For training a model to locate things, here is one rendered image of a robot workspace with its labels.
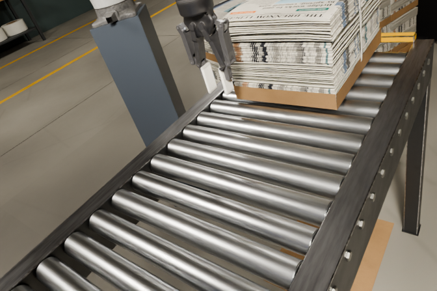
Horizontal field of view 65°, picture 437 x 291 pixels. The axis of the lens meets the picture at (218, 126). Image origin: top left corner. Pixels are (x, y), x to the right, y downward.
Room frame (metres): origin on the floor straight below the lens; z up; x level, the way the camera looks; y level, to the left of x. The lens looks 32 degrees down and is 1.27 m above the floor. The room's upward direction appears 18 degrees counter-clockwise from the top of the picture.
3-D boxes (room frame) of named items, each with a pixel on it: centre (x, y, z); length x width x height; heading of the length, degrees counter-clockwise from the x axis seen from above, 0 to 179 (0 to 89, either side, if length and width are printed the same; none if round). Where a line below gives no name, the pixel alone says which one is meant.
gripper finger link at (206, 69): (0.76, -0.02, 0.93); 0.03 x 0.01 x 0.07; 135
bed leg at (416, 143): (0.84, -0.61, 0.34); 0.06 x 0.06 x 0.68; 45
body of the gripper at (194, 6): (0.75, -0.03, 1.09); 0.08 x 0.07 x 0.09; 45
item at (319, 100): (0.80, -0.23, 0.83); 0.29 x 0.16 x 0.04; 45
